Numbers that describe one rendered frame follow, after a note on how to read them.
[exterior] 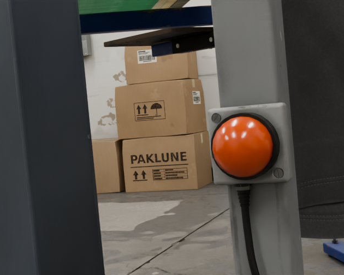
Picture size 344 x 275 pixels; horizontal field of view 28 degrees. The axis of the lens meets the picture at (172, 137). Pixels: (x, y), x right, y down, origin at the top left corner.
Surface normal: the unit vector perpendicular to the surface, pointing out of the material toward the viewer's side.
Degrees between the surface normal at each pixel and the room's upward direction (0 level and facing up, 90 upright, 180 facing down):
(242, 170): 138
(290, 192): 90
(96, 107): 90
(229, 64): 90
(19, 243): 90
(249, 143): 80
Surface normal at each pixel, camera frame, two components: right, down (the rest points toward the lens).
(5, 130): -0.53, 0.09
